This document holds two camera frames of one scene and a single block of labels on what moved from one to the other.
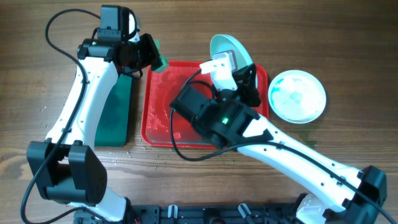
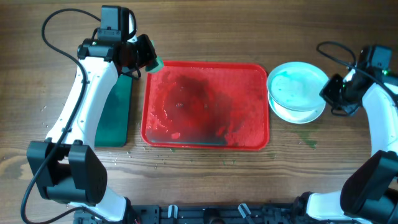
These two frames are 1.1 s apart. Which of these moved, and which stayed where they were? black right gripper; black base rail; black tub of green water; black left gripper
Moved: black right gripper
Stayed: black base rail; black tub of green water; black left gripper
